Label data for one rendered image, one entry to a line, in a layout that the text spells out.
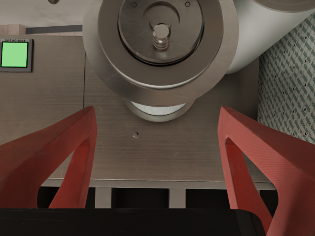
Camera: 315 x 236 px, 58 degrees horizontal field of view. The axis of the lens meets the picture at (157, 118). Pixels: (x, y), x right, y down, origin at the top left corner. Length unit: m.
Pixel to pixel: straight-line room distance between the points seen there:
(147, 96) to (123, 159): 0.34
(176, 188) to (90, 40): 0.40
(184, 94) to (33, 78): 0.44
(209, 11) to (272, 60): 0.23
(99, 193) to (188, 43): 0.43
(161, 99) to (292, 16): 0.15
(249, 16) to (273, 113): 0.19
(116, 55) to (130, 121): 0.34
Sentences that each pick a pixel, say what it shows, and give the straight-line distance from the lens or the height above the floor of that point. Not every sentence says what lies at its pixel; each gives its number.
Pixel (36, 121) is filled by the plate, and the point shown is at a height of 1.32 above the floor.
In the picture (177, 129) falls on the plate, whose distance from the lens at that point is 0.59.
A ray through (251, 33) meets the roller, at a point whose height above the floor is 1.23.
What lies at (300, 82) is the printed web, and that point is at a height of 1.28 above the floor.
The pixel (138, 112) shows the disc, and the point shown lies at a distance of 0.51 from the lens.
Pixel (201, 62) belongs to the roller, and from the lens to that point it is 0.26.
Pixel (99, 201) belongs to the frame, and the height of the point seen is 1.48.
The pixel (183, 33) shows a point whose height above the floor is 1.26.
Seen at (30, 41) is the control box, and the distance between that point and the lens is 0.67.
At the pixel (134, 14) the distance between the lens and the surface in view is 0.26.
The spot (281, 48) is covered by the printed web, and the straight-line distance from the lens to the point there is 0.47.
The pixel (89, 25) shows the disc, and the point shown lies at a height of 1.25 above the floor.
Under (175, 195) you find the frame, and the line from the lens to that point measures 0.60.
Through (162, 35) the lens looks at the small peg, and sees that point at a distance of 0.23.
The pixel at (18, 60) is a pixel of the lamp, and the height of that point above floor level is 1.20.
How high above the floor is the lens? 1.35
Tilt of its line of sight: 4 degrees down
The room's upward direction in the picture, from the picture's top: 179 degrees counter-clockwise
